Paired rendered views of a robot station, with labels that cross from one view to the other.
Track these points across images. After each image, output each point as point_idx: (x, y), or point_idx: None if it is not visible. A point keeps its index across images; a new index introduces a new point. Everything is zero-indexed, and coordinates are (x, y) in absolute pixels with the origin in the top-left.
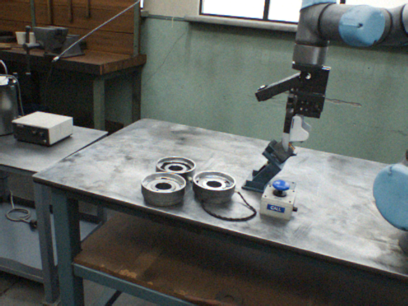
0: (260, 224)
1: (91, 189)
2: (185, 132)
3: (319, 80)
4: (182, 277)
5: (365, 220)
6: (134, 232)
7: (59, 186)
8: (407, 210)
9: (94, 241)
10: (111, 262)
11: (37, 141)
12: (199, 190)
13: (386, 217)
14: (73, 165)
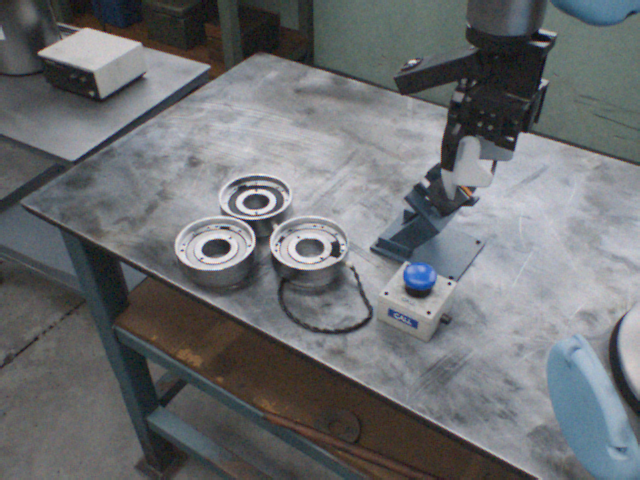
0: (368, 345)
1: (105, 238)
2: (321, 94)
3: (521, 67)
4: (273, 374)
5: None
6: None
7: (59, 226)
8: (588, 444)
9: (153, 290)
10: (168, 334)
11: (82, 92)
12: (275, 263)
13: (560, 428)
14: (94, 178)
